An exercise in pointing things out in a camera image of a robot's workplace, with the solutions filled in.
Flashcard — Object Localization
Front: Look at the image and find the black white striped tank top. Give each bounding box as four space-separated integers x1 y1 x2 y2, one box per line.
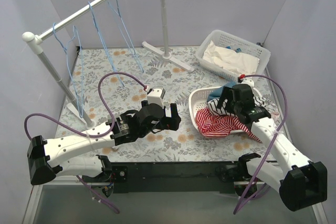
207 96 278 116

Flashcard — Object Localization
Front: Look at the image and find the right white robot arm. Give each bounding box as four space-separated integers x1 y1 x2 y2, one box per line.
217 84 328 211

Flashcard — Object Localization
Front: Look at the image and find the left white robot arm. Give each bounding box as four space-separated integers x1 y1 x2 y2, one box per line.
27 101 181 185

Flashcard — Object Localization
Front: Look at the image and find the teal blue garment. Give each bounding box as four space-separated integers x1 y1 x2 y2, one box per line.
207 81 236 102

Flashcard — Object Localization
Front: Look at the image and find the white oval laundry basket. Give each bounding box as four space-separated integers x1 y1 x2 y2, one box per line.
188 84 266 135

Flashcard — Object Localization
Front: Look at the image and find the red white striped garment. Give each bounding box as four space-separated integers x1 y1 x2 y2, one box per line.
195 108 261 143

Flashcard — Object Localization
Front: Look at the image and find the pink white lace garment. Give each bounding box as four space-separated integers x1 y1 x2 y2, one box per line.
270 111 280 122

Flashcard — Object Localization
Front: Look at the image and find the white cloth in basket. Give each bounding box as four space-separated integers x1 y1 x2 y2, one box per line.
203 40 259 76

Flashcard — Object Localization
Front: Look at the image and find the white rectangular mesh basket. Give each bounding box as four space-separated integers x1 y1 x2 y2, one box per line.
195 30 271 81

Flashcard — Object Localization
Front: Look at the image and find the floral table mat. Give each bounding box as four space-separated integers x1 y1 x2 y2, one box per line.
54 46 293 162

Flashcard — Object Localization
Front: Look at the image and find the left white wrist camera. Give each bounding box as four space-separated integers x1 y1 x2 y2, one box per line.
147 88 165 108

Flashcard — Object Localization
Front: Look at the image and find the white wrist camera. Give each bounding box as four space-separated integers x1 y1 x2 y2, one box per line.
237 74 255 88
147 88 165 108

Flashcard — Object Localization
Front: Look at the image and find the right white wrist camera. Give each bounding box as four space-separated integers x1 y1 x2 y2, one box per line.
237 74 255 88

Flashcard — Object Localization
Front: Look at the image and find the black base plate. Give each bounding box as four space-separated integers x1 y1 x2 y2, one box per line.
81 161 268 201

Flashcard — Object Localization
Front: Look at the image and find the blue wire hanger right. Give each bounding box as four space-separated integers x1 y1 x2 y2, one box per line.
108 0 144 73

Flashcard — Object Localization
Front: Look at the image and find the blue wire hanger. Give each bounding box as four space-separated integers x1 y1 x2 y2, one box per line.
52 22 86 119
88 1 117 72
108 0 144 73

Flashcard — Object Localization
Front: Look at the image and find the blue wire hanger left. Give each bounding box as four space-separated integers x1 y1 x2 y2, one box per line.
52 22 86 119

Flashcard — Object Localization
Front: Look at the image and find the blue wire hanger middle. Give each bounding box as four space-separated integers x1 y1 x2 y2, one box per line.
88 1 117 72

